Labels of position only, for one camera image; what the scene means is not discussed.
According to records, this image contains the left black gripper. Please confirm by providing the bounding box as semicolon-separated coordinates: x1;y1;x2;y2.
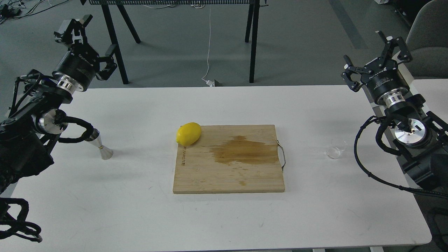
52;15;117;92

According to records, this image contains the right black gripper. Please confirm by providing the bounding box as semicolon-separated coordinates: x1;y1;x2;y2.
341;31;413;105

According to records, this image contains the small clear glass cup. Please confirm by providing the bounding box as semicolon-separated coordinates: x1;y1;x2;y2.
325;139;348;160

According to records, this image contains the steel double jigger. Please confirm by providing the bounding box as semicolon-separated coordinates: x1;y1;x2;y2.
85;128;113;160

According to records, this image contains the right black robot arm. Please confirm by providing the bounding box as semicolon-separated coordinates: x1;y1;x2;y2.
341;31;447;199

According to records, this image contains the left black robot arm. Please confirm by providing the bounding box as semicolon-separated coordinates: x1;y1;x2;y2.
0;15;118;192

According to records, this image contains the grey office chair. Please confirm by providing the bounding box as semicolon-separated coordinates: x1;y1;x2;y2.
394;0;448;79

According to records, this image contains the yellow lemon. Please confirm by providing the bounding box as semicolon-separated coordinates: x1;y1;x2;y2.
176;122;202;146

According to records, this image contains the bamboo cutting board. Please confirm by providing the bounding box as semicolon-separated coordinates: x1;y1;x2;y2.
173;125;285;194

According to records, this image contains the floor cables pile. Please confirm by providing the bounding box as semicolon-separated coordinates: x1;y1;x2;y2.
0;0;70;24

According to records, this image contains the white hanging cable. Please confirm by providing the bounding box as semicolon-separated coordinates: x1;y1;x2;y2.
201;5;222;87

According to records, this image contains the black metal table frame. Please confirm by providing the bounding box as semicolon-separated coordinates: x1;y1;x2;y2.
80;0;269;85

